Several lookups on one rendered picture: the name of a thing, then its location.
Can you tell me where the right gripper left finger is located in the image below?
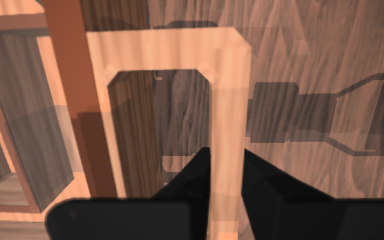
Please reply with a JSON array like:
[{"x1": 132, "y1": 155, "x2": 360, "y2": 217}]
[{"x1": 44, "y1": 147, "x2": 211, "y2": 240}]

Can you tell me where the wooden maze board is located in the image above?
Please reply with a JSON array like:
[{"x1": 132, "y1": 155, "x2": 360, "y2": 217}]
[{"x1": 0, "y1": 0, "x2": 251, "y2": 240}]

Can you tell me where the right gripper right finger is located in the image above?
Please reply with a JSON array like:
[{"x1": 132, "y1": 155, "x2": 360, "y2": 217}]
[{"x1": 241, "y1": 148, "x2": 384, "y2": 240}]

